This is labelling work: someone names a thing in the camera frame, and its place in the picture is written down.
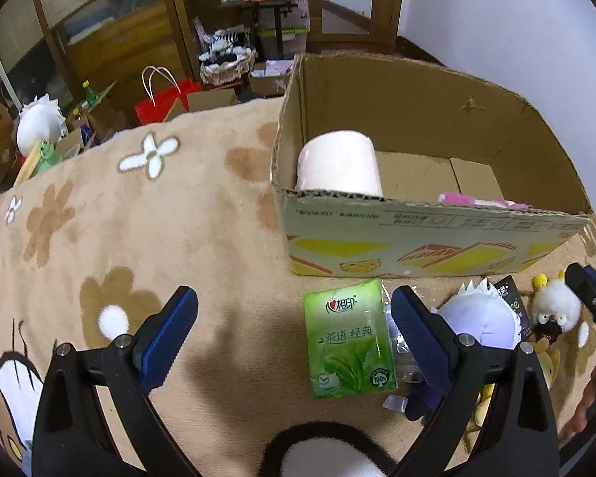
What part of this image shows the small black table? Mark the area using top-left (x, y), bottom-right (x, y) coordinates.
top-left (219, 0), bottom-right (310, 60)

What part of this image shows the wooden door frame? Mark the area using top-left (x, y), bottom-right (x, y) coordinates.
top-left (305, 0), bottom-right (409, 45)

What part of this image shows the cardboard box with pink paper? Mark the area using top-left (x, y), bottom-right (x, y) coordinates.
top-left (250, 57), bottom-right (295, 96)

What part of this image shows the open brown cardboard box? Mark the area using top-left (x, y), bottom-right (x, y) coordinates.
top-left (54, 82), bottom-right (131, 154)

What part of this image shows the black and white plush toy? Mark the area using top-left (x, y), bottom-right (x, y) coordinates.
top-left (263, 421), bottom-right (399, 477)

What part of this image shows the white toilet paper roll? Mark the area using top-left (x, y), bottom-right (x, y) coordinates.
top-left (294, 130), bottom-right (384, 197)

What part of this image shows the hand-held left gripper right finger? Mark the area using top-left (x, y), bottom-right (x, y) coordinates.
top-left (390, 285), bottom-right (560, 477)

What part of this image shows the lace trimmed basket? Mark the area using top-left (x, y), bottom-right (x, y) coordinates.
top-left (200, 45), bottom-right (258, 85)

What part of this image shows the green frog toy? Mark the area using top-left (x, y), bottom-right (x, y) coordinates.
top-left (30, 140), bottom-right (63, 176)

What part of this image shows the wooden glass cabinet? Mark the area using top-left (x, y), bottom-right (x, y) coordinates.
top-left (27, 0), bottom-right (199, 107)

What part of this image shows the red shopping bag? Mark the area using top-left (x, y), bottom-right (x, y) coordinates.
top-left (133, 66), bottom-right (202, 127)

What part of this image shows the clear plastic packet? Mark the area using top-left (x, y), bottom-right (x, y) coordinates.
top-left (383, 302), bottom-right (429, 414)

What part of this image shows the pink packet in box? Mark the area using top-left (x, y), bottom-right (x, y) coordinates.
top-left (438, 191), bottom-right (532, 209)

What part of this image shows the white purple spiky plush toy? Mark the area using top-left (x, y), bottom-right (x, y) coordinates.
top-left (406, 278), bottom-right (526, 423)

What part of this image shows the flat brown cardboard box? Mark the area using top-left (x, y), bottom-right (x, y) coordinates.
top-left (186, 89), bottom-right (239, 113)

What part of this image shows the person's right hand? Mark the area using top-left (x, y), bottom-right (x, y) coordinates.
top-left (563, 357), bottom-right (596, 438)

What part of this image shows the printed cardboard box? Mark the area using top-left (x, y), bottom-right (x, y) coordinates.
top-left (269, 53), bottom-right (593, 279)

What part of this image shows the striped plush toy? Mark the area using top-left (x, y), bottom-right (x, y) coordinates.
top-left (206, 29), bottom-right (252, 56)

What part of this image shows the white fluffy yellow-horned plush toy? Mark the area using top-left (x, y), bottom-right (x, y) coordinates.
top-left (531, 271), bottom-right (585, 345)

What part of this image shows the black snack packet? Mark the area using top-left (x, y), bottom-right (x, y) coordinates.
top-left (494, 275), bottom-right (533, 339)

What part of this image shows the large white plush toy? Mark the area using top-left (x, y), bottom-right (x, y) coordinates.
top-left (15, 93), bottom-right (68, 153)

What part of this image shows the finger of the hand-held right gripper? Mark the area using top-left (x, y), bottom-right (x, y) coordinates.
top-left (565, 262), bottom-right (596, 355)

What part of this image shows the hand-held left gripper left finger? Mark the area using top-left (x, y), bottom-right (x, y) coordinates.
top-left (32, 285), bottom-right (199, 477)

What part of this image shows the yellow plush toy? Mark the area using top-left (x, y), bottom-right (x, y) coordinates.
top-left (469, 338), bottom-right (562, 454)

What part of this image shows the beige flower printed blanket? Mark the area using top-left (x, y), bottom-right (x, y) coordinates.
top-left (0, 94), bottom-right (596, 477)

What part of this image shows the green tissue pack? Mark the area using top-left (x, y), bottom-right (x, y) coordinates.
top-left (303, 278), bottom-right (399, 399)

